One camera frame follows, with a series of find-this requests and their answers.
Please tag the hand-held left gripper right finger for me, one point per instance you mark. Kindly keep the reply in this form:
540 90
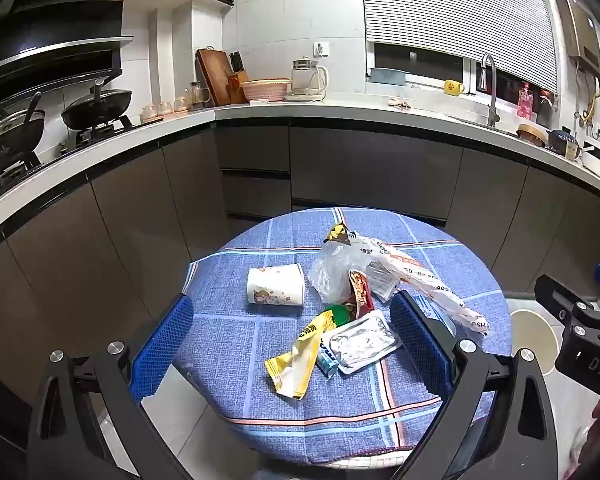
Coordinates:
420 345

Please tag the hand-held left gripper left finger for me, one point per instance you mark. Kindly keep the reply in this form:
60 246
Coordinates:
160 350

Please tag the cream round trash bin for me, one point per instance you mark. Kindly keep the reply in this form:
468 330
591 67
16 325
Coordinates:
530 340

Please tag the silver foil pouch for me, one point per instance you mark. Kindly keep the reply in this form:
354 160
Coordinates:
360 342

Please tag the long white orange wrapper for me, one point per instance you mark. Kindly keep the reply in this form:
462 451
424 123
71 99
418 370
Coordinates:
420 270

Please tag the clear plastic packet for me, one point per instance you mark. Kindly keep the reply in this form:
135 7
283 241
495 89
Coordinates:
382 280

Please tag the red snack packet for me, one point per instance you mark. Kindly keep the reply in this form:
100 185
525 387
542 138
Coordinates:
361 292

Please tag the blue candy roll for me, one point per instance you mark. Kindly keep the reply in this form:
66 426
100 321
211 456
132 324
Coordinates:
326 362

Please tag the clear plastic bag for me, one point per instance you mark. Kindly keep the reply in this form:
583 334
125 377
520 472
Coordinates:
330 270

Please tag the printed paper cup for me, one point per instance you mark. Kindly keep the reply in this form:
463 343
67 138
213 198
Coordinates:
275 285

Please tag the black yellow snack wrapper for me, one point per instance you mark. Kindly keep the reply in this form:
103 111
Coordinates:
337 234

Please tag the blue checked tablecloth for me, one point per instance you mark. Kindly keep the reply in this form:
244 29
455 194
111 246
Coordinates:
230 335

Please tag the dark blue pot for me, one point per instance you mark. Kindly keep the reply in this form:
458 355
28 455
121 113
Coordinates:
562 145

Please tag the wooden bowl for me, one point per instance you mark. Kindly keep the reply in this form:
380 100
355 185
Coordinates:
531 135

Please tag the grey kitchen base cabinets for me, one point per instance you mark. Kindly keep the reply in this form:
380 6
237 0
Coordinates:
380 175

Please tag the pink bottle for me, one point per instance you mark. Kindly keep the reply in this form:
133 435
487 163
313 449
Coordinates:
525 102

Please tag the steel kitchen faucet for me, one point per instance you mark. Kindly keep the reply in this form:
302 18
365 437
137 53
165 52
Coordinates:
492 100

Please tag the black gas stove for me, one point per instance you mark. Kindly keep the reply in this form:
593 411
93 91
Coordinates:
95 135

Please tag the yellow mug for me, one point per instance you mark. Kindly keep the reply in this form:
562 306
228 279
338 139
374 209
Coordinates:
452 88

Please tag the gold gas water heater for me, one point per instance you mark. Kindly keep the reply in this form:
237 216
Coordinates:
580 35

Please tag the small glass pitcher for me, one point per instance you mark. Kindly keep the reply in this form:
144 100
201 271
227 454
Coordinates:
199 96

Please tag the black wok with glass lid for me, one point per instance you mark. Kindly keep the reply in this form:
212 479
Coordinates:
10 140

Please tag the wooden knife block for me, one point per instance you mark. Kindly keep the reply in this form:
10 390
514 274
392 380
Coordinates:
236 82

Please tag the wooden cutting board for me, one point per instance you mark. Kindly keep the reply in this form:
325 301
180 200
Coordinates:
212 75

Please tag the pink woven basket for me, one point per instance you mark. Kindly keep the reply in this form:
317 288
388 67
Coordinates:
265 90

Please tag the glass electric kettle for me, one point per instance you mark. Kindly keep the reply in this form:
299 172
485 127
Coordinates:
307 77

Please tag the white window blind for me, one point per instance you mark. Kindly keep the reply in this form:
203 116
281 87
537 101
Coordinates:
455 10

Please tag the black range hood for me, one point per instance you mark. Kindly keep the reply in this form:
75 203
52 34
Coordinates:
45 30

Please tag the white wall socket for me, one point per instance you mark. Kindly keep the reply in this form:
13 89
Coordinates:
322 48

